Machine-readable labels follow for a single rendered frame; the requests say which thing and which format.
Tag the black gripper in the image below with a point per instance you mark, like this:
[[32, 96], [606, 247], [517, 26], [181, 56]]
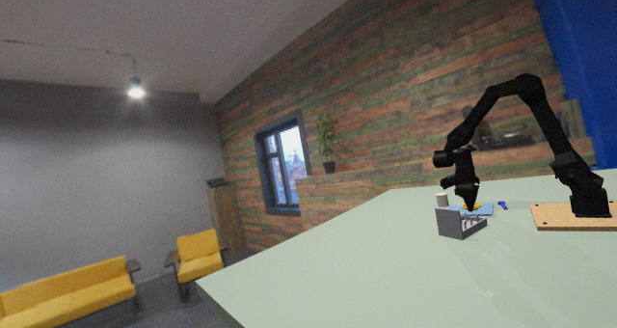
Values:
[[466, 188]]

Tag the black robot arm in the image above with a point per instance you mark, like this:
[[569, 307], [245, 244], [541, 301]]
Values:
[[589, 199]]

